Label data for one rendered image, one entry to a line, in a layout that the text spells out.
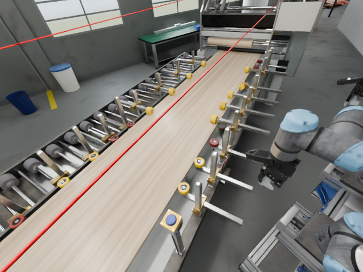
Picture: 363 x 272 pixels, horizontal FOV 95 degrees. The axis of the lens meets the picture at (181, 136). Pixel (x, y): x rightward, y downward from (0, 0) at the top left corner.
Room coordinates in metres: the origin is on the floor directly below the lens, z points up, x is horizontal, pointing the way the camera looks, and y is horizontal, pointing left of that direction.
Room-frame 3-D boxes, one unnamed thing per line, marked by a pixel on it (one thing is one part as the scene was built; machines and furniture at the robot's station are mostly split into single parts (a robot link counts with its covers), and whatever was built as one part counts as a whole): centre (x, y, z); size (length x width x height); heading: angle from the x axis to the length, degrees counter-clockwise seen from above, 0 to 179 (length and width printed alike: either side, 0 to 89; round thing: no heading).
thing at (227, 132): (0.90, -0.34, 0.89); 0.04 x 0.04 x 0.48; 56
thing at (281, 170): (0.32, -0.32, 1.46); 0.09 x 0.08 x 0.12; 33
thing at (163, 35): (5.96, -0.24, 0.44); 2.42 x 0.97 x 0.88; 123
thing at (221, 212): (0.48, -0.14, 0.80); 0.44 x 0.03 x 0.04; 56
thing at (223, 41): (3.16, -1.20, 1.04); 1.43 x 0.12 x 0.12; 56
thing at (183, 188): (0.59, 0.02, 0.85); 0.08 x 0.08 x 0.11
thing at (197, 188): (0.48, -0.07, 0.88); 0.04 x 0.04 x 0.48; 56
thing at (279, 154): (0.33, -0.32, 1.54); 0.08 x 0.08 x 0.05
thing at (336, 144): (0.26, -0.40, 1.61); 0.11 x 0.11 x 0.08; 40
